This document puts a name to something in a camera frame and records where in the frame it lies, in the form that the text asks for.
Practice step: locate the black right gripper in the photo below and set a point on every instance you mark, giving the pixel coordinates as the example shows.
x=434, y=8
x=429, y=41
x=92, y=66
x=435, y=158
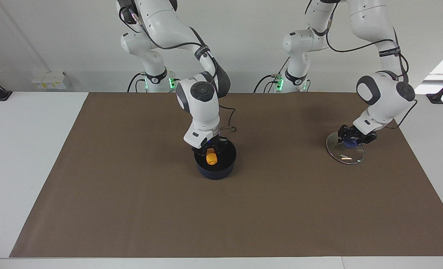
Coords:
x=214, y=142

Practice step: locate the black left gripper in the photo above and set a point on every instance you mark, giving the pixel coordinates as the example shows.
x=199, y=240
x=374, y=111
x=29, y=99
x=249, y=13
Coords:
x=357, y=134

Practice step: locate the orange corn cob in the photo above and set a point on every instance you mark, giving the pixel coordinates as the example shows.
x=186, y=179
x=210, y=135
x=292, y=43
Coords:
x=211, y=158

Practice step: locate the glass lid with blue knob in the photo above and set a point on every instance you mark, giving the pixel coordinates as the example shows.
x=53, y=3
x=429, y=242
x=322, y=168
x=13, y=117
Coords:
x=346, y=155

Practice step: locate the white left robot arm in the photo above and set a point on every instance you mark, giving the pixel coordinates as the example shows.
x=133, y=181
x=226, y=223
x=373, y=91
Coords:
x=382, y=93

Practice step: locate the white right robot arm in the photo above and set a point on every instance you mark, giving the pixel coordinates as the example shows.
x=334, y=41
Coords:
x=202, y=108

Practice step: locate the brown table mat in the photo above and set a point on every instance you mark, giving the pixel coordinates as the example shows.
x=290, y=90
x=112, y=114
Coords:
x=281, y=205

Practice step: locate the white wall socket box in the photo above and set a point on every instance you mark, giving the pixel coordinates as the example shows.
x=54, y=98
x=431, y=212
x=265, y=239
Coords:
x=51, y=81

